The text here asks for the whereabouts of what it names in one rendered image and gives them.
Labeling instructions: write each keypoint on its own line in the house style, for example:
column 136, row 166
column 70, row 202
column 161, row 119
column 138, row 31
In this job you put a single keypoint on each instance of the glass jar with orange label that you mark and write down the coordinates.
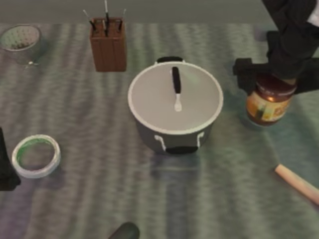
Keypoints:
column 270, row 104

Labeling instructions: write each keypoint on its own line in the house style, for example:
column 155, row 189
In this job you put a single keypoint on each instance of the white tape roll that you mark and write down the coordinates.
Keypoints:
column 49, row 161

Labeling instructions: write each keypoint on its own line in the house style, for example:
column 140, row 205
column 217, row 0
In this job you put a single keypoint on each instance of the grey pot with lid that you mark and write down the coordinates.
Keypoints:
column 174, row 140

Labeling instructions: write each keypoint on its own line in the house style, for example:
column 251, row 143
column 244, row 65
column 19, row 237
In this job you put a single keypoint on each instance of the brown wooden knife block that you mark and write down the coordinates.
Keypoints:
column 108, row 52

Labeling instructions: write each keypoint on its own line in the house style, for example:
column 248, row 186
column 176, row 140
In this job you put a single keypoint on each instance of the perforated metal strainer cup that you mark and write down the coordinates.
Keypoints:
column 18, row 41

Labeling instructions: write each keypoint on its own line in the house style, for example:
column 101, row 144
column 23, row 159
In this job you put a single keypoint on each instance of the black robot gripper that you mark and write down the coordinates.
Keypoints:
column 6, row 169

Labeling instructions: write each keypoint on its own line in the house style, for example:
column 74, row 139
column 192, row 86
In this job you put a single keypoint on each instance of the dark green cylinder object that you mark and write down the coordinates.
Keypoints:
column 125, row 231

